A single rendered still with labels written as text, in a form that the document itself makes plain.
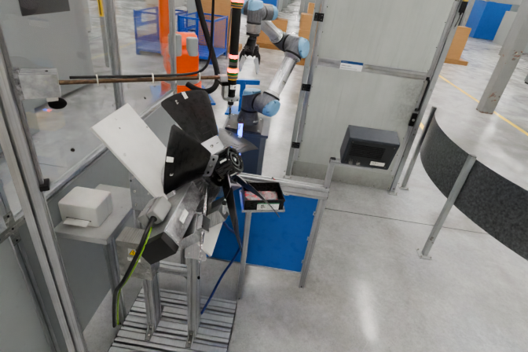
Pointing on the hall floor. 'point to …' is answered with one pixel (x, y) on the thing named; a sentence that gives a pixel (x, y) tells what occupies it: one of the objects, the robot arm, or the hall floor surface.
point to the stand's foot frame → (177, 326)
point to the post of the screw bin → (243, 254)
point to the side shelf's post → (115, 277)
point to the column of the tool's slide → (37, 213)
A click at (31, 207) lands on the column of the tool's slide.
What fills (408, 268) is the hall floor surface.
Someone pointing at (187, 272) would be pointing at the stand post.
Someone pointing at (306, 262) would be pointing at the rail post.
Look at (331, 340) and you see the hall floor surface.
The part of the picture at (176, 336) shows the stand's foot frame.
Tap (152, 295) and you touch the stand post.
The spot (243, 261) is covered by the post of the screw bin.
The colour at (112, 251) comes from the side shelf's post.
